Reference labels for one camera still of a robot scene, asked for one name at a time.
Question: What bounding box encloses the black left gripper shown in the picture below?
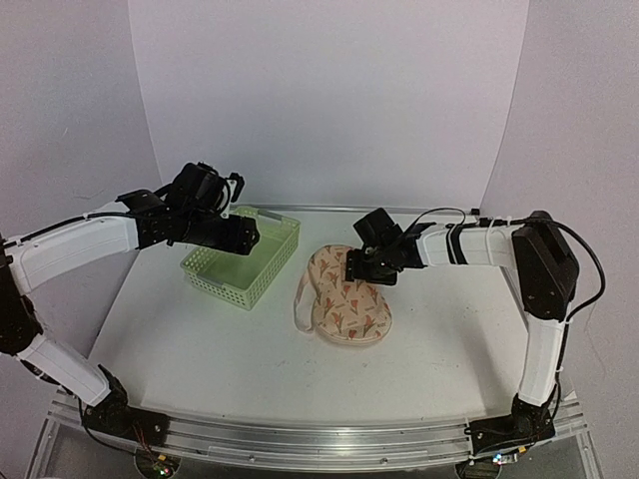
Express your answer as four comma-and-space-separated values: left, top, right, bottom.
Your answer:
179, 210, 260, 255

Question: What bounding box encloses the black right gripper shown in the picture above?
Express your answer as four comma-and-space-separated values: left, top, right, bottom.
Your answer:
345, 249, 397, 286

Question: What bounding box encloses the floral mesh laundry bag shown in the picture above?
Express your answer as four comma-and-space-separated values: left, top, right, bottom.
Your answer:
293, 244, 392, 346

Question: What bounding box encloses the green plastic basket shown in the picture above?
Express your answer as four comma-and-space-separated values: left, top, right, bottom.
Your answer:
181, 206, 301, 310

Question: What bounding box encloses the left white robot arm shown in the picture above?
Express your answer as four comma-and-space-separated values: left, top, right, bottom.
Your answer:
1, 163, 260, 436

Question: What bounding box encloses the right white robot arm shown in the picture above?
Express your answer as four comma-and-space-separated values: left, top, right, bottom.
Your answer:
343, 209, 606, 442

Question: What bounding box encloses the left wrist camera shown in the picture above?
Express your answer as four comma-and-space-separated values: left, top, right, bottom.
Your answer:
220, 173, 245, 219

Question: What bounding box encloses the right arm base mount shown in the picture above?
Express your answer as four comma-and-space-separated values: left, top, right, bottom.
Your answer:
464, 395, 555, 457

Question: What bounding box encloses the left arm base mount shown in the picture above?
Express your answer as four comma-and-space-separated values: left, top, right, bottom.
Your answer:
82, 369, 170, 446

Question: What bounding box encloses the aluminium front rail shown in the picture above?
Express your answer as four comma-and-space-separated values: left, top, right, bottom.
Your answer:
47, 378, 588, 463

